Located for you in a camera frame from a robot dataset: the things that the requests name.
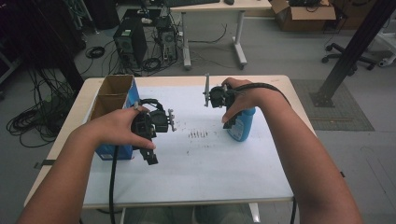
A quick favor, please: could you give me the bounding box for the person's right hand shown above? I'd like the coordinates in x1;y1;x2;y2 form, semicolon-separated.
221;77;266;124

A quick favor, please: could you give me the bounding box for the white desk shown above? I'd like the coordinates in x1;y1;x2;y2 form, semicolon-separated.
169;0;274;71

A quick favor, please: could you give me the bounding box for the blue plastic bottle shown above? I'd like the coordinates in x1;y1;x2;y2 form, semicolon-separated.
225;106;257;143

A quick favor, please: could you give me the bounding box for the black keyboard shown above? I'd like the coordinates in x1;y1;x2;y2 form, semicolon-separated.
164;0;220;8

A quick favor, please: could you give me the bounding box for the black office chair base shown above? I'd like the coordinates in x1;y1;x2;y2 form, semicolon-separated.
321;42;378;72

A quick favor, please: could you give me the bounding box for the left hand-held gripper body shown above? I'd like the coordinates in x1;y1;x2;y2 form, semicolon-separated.
130;98;177;151

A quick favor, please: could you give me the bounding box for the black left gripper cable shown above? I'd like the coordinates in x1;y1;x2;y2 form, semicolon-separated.
107;145;121;224

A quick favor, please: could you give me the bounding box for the open brown cardboard box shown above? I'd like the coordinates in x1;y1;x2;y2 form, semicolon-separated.
268;0;337;33

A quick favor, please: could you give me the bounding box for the bundle of black floor cables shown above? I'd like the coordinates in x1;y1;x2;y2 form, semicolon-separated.
6;67;77;149

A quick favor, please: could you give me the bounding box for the grey floor mat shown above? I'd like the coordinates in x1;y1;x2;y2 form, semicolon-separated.
290;78;375;132

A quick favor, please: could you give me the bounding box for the black metal beam stand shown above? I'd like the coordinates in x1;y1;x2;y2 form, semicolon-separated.
309;0;396;108

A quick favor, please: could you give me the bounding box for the white table leg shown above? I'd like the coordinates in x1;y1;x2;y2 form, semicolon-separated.
248;203;262;224

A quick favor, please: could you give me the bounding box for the grey open computer tower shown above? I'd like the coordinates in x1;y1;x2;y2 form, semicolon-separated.
155;16;179;62

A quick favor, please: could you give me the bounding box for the black tape strip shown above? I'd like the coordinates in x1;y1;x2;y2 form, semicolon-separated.
34;159;57;171

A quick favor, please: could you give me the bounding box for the person's left hand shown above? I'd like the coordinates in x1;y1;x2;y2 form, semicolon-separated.
73;105;157;151

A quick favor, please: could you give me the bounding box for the black computer tower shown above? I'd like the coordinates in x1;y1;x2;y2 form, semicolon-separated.
112;16;149;70

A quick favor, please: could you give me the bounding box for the blue-sided cardboard box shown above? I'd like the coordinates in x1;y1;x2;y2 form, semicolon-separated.
88;74;142;161

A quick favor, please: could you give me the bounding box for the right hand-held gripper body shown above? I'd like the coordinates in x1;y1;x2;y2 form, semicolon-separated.
203;73;237;110

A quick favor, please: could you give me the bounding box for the coiled black cable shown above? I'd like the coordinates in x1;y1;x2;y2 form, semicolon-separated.
85;45;106;60

